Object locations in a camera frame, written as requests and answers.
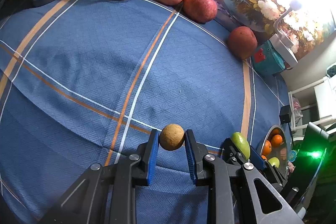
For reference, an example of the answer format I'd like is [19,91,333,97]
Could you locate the green apple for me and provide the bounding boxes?
[230,132,251,160]
[268,157,280,168]

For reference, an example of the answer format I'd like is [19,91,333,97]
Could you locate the orange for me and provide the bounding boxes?
[262,140,272,156]

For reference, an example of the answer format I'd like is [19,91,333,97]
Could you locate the brown kiwi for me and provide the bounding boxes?
[159,123,185,151]

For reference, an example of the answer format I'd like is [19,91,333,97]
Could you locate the large steel bowl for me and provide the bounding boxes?
[257,124,289,177]

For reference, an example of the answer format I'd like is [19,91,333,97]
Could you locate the round blue sticker lid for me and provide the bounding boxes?
[288,150,298,162]

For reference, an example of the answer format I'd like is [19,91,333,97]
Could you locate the black power adapter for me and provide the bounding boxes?
[279,105,291,124]

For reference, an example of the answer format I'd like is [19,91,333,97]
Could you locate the pink plastic bag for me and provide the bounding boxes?
[293,97,303,125]

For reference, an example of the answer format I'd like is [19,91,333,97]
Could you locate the white shelf rack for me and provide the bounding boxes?
[288,63,335,132]

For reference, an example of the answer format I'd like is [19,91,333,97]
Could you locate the teal plastic box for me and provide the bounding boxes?
[252,40,285,77]

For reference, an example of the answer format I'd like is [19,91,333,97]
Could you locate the blue plaid tablecloth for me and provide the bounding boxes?
[1,0,289,223]

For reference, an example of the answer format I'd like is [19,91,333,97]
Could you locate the dark red apple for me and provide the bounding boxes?
[227,26,257,60]

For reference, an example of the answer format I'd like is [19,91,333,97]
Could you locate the white desk lamp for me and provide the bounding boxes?
[269,1,301,67]

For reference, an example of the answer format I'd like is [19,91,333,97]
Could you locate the red apple middle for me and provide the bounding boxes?
[183,0,218,23]

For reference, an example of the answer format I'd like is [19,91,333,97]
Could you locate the black power cable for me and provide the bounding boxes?
[287,122,295,151]

